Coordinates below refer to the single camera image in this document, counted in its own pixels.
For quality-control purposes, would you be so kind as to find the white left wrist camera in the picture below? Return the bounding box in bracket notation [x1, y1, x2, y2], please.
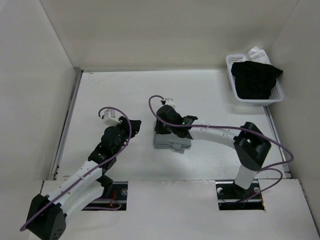
[101, 109, 120, 126]

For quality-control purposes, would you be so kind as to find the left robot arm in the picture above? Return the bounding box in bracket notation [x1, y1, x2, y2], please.
[21, 116, 142, 240]

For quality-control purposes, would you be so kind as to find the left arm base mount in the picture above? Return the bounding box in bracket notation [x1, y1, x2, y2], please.
[83, 181, 129, 211]

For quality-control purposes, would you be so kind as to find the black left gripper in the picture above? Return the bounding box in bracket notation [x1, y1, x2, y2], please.
[112, 116, 141, 156]

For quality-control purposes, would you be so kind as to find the white tank top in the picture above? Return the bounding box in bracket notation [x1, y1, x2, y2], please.
[240, 46, 271, 65]

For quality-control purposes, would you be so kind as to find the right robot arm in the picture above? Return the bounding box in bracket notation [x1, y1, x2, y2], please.
[154, 104, 271, 198]

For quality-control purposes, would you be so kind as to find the white plastic laundry basket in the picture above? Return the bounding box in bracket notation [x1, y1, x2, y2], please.
[225, 54, 284, 106]

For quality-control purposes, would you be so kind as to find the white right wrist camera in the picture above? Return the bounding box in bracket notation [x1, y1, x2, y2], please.
[160, 98, 176, 109]

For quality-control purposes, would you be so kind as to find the grey tank top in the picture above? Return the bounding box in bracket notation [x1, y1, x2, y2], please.
[153, 133, 192, 154]

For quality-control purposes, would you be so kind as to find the black tank top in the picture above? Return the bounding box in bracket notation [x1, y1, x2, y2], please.
[231, 61, 283, 100]

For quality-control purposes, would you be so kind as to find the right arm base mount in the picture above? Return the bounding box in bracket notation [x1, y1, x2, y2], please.
[215, 180, 265, 211]

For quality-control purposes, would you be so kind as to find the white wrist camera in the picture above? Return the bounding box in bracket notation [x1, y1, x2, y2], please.
[101, 109, 120, 126]
[160, 98, 176, 109]

